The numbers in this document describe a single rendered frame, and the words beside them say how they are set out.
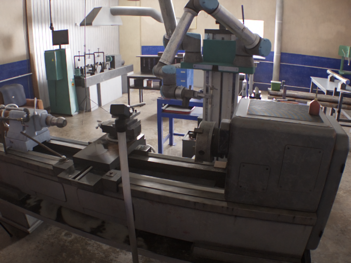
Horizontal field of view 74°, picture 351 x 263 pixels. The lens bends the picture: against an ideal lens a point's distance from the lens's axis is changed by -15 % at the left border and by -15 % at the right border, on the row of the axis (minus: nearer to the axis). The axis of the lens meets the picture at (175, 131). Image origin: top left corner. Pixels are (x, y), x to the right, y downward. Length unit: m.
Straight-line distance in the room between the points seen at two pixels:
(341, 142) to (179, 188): 0.98
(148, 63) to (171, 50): 4.30
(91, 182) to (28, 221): 1.26
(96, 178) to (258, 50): 1.50
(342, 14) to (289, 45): 1.93
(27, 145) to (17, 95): 3.30
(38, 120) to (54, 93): 4.09
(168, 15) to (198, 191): 1.42
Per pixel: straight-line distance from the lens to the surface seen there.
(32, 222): 2.87
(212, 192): 1.65
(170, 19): 2.32
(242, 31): 2.05
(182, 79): 3.65
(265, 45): 2.18
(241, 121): 1.36
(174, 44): 1.90
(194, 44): 2.43
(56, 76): 5.95
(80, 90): 6.40
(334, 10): 8.88
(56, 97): 6.34
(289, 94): 4.77
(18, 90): 5.66
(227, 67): 2.34
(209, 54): 2.54
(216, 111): 2.71
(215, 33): 2.60
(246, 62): 2.30
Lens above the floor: 1.75
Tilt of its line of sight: 21 degrees down
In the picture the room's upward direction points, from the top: straight up
